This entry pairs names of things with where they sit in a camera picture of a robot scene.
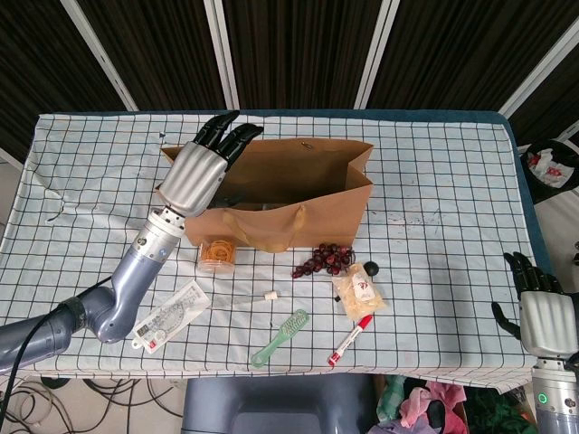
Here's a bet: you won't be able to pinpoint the white black checkered tablecloth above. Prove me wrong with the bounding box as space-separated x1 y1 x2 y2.
0 111 562 390

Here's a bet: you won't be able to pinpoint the brown paper bag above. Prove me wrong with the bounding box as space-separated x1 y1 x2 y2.
156 137 375 252

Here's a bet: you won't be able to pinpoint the dark green cloth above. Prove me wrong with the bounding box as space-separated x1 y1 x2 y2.
465 386 535 434

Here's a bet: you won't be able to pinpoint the white partition post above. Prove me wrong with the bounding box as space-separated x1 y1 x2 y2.
61 0 139 112
354 0 402 109
498 17 579 119
202 0 241 111

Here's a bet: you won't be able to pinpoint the black trash bin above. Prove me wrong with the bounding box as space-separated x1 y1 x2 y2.
519 138 579 204

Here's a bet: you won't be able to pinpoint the red whiteboard marker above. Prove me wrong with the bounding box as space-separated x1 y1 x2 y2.
327 314 375 366

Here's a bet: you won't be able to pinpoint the dark red grape bunch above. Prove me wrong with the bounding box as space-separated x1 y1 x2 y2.
292 242 356 279

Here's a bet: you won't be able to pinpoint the pink cloth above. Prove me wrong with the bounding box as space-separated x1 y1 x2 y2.
400 381 467 429

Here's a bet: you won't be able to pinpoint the black plastic spoon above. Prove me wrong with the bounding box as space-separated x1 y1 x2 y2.
333 260 381 304

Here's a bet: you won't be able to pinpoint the glass tube with white stopper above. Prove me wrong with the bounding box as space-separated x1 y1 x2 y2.
210 288 281 308

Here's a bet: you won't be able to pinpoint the black floor cables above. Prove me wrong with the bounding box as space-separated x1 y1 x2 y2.
0 374 186 434

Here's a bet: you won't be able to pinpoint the clear rubber band jar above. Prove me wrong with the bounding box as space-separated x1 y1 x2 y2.
197 239 238 274

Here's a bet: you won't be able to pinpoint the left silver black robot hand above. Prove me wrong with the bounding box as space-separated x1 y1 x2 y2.
157 109 265 218

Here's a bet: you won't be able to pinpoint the packaged bread with white label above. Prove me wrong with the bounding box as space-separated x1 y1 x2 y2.
331 261 390 321

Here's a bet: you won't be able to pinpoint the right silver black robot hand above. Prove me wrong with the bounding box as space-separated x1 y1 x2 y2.
491 251 579 358

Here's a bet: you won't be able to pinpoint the green scrubbing brush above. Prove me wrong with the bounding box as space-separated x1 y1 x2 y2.
250 308 311 368

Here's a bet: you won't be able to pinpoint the packaged clear ruler set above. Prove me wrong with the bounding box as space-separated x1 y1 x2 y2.
131 278 213 354

